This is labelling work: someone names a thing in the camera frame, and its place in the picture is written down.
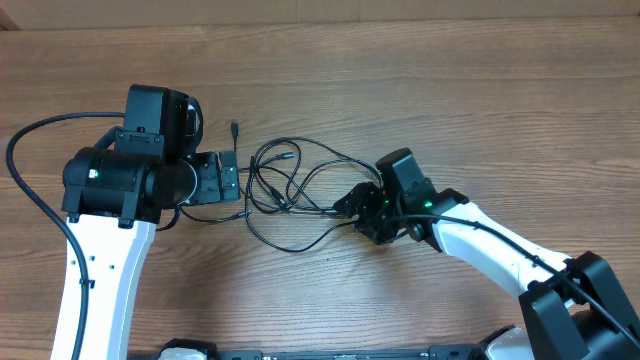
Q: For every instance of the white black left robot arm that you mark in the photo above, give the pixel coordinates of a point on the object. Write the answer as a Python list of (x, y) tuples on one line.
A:
[(115, 193)]

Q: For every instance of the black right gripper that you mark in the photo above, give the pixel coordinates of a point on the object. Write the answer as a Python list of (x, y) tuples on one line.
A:
[(359, 204)]

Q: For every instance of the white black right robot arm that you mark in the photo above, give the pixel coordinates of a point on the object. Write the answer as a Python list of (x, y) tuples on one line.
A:
[(572, 307)]

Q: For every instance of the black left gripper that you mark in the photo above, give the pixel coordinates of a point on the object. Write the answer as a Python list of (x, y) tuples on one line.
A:
[(212, 189)]

